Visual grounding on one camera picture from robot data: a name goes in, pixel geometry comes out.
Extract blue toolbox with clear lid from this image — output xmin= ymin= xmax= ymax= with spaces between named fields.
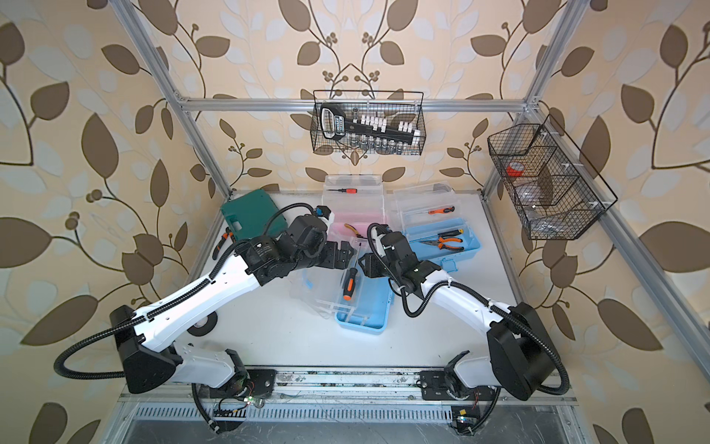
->
xmin=290 ymin=240 xmax=393 ymax=335

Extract pink toolbox with clear lid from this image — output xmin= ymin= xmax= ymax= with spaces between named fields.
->
xmin=322 ymin=175 xmax=388 ymax=241

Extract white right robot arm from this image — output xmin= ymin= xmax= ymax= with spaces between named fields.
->
xmin=361 ymin=223 xmax=571 ymax=401

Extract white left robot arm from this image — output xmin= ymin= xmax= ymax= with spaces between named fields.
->
xmin=54 ymin=205 xmax=355 ymax=395

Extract green plastic tool case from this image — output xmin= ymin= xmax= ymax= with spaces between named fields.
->
xmin=220 ymin=190 xmax=278 ymax=240

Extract orange black pliers on table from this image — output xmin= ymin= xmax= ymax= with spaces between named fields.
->
xmin=212 ymin=227 xmax=235 ymax=261

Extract black orange screwdriver in box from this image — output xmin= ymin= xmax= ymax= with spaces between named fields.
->
xmin=436 ymin=229 xmax=464 ymax=239

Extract blue toolbox at right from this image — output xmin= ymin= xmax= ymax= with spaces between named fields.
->
xmin=393 ymin=182 xmax=482 ymax=273

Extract small red screwdriver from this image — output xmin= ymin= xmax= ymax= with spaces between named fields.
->
xmin=326 ymin=188 xmax=358 ymax=194

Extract orange black small screwdriver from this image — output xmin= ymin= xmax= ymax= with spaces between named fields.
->
xmin=427 ymin=205 xmax=456 ymax=215

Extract black socket set holder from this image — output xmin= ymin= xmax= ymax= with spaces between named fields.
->
xmin=312 ymin=102 xmax=425 ymax=147

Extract red tape roll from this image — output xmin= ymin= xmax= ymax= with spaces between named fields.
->
xmin=505 ymin=161 xmax=525 ymax=178

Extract black orange handled screwdriver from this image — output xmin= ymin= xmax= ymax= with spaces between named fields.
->
xmin=342 ymin=266 xmax=358 ymax=301

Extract yellow handled long nose pliers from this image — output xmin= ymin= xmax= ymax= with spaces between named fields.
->
xmin=343 ymin=223 xmax=366 ymax=239

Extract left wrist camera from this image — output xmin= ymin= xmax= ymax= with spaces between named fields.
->
xmin=287 ymin=215 xmax=327 ymax=253

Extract orange handled pliers in box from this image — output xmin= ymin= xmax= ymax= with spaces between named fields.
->
xmin=420 ymin=237 xmax=465 ymax=252

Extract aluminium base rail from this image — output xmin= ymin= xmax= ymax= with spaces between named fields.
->
xmin=118 ymin=364 xmax=578 ymax=409

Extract black wire basket on back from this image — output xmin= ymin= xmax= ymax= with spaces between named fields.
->
xmin=310 ymin=88 xmax=426 ymax=157

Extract black wire basket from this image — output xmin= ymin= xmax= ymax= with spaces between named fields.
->
xmin=487 ymin=116 xmax=618 ymax=241
xmin=310 ymin=88 xmax=426 ymax=157

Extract black wire basket on right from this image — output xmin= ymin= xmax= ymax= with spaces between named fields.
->
xmin=487 ymin=116 xmax=618 ymax=241

